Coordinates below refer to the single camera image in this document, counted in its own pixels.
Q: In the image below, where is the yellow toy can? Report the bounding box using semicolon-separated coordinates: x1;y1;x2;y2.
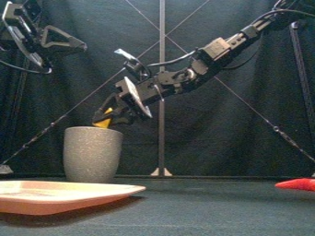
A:
92;107;115;129

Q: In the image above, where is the grey speckled cup bowl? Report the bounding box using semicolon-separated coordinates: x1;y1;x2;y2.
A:
61;125;125;184

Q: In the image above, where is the pink square plate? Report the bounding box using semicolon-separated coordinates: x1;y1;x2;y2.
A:
0;180;148;217

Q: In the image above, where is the black tripod leg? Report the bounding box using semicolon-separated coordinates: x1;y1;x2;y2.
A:
288;21;315;137

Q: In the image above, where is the red toy chili pepper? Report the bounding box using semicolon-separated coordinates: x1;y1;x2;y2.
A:
275;177;315;193

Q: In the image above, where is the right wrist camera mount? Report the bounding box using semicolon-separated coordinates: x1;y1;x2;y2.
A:
113;48;153;83

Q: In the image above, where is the vertical metal frame post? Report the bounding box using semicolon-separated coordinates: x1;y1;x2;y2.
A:
149;0;173;178

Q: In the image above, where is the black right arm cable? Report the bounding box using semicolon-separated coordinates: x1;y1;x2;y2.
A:
147;49;199;68

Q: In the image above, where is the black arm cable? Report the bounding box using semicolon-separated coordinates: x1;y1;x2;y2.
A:
0;58;55;76
147;49;199;68

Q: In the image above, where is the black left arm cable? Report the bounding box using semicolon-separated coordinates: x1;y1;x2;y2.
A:
0;58;55;76

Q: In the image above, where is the diagonal brace wire with turnbuckle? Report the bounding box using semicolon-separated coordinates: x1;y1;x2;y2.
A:
123;0;315;163

